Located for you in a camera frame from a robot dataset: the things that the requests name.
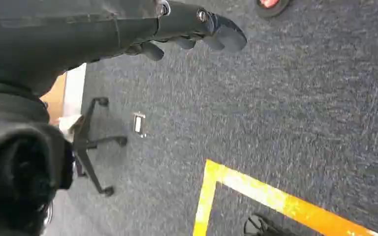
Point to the pale desk with white edge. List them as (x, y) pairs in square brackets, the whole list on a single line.
[(74, 91)]

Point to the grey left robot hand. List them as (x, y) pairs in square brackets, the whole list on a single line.
[(62, 35)]

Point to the yellow floor tape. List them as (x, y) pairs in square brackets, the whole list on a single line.
[(273, 197)]

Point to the metal floor outlet box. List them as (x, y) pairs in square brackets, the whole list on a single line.
[(139, 124)]

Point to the round black and red object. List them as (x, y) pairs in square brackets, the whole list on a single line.
[(271, 7)]

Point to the black office chair base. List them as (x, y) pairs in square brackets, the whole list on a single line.
[(84, 143)]

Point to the ribbed grey left arm sleeve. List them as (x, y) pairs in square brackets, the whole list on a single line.
[(6, 107)]

